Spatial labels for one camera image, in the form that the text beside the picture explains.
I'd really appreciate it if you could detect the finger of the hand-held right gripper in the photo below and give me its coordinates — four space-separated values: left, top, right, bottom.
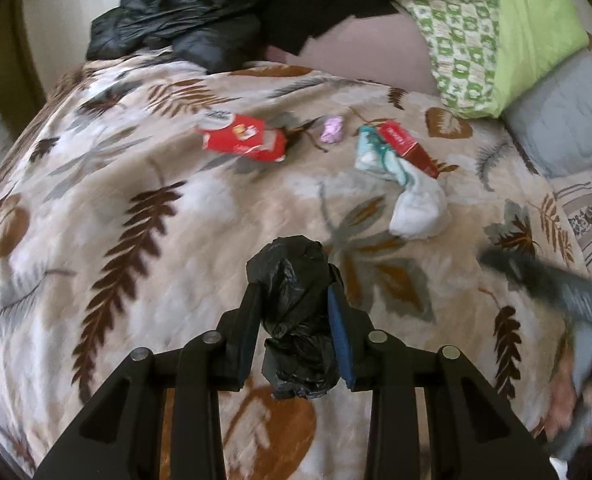
478 250 577 321

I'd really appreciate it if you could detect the small pink wrapper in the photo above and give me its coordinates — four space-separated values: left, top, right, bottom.
320 116 346 144

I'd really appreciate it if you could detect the red box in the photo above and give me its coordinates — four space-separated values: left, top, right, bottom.
377 119 443 179

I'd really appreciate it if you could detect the person's right hand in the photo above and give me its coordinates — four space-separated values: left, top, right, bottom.
546 357 583 442

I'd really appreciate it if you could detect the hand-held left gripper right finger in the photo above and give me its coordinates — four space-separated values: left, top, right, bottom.
326 279 562 480

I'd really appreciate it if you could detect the striped floral cushion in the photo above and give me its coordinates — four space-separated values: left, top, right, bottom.
551 167 592 266

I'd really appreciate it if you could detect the black plastic bag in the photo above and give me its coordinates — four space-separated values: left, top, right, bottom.
246 235 344 401

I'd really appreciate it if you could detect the red packet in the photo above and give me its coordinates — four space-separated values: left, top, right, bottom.
198 110 289 162

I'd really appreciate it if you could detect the blue-grey pillow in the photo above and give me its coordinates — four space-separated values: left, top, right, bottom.
501 50 592 181

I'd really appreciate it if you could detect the black cloth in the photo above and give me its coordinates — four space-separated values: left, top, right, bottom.
261 0 402 56

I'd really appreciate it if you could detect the white tissue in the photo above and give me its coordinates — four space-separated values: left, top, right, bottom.
388 170 449 239

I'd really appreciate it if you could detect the window with wooden frame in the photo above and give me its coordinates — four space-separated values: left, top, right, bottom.
0 0 47 126

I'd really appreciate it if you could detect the black puffer jacket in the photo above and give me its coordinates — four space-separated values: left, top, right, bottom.
86 0 277 71

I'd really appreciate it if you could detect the green patterned quilt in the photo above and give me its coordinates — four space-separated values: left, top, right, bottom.
276 0 592 121

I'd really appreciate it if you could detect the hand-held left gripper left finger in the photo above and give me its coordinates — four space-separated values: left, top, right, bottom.
33 282 264 480

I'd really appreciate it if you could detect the leaf printed blanket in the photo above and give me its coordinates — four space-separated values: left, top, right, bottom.
0 55 592 480

